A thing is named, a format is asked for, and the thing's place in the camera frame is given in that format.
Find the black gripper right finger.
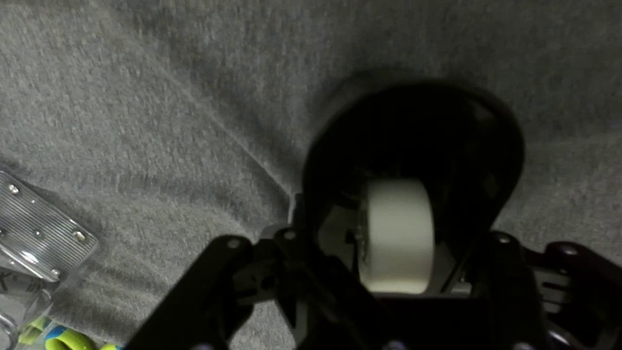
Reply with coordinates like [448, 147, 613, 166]
[479, 232, 622, 350]

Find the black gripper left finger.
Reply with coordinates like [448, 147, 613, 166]
[125, 228, 306, 350]

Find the black tape dispenser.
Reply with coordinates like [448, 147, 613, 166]
[302, 80, 526, 296]

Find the green scissors lower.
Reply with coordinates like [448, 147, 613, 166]
[16, 320, 123, 350]

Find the clear acrylic organizer box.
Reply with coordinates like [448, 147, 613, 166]
[0, 172, 100, 350]

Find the grey felt table cloth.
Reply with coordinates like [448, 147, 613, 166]
[0, 0, 622, 343]

